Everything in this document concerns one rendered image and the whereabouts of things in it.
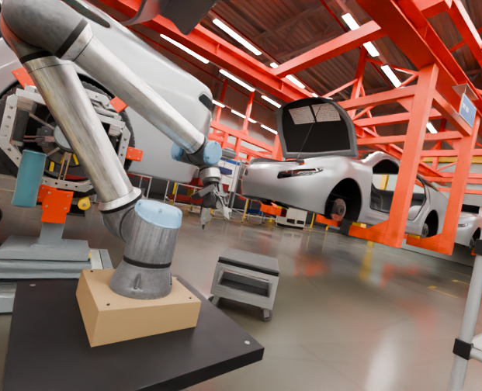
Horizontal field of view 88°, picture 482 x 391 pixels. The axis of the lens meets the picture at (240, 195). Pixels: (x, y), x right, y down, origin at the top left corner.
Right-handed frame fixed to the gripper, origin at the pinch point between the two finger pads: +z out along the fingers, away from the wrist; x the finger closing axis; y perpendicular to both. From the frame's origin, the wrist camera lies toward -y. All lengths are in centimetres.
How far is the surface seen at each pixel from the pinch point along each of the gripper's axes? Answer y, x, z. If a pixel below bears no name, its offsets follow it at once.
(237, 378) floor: 15, 14, 61
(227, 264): 48, 39, 12
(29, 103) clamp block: -54, 42, -61
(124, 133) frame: -11, 49, -67
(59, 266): -26, 94, -1
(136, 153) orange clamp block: -2, 52, -58
